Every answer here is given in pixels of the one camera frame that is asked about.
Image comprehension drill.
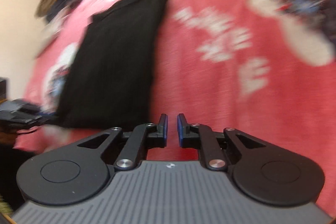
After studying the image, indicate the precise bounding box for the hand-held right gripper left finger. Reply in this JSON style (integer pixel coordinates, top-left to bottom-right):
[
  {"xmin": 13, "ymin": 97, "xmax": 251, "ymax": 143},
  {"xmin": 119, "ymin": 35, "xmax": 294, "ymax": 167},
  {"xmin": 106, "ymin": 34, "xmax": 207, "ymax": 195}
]
[{"xmin": 77, "ymin": 114, "xmax": 168, "ymax": 170}]

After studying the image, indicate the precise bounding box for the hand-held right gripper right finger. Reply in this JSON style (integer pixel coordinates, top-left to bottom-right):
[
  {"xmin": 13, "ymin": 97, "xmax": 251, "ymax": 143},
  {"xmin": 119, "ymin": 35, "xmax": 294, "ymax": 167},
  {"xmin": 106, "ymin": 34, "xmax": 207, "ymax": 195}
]
[{"xmin": 177, "ymin": 113, "xmax": 265, "ymax": 170}]

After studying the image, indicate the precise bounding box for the red floral blanket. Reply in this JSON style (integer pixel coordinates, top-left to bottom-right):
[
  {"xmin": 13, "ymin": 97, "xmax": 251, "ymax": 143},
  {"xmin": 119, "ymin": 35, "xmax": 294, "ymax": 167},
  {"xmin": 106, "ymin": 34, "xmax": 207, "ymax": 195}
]
[{"xmin": 13, "ymin": 0, "xmax": 336, "ymax": 214}]

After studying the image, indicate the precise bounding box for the black t-shirt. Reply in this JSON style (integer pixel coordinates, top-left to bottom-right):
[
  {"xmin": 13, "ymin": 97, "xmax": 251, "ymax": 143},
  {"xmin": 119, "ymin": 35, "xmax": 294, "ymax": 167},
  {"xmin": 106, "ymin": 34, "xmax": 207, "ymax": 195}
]
[{"xmin": 56, "ymin": 0, "xmax": 170, "ymax": 130}]

